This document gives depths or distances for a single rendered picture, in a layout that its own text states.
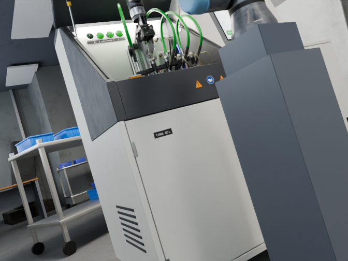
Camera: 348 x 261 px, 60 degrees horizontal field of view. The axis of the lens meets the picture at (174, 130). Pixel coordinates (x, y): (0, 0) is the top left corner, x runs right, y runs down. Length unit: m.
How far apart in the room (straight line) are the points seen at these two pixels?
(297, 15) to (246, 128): 2.71
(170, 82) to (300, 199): 0.71
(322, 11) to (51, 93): 5.93
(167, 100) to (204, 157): 0.29
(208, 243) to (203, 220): 0.09
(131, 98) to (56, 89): 6.48
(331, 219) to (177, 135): 0.65
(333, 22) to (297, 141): 2.56
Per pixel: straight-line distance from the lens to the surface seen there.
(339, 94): 2.01
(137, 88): 1.26
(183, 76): 1.36
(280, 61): 0.89
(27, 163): 8.34
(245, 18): 1.00
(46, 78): 7.73
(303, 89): 0.93
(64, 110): 7.57
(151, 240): 1.24
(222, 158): 1.37
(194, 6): 0.97
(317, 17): 3.45
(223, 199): 1.37
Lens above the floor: 0.65
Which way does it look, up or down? 2 degrees up
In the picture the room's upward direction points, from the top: 17 degrees counter-clockwise
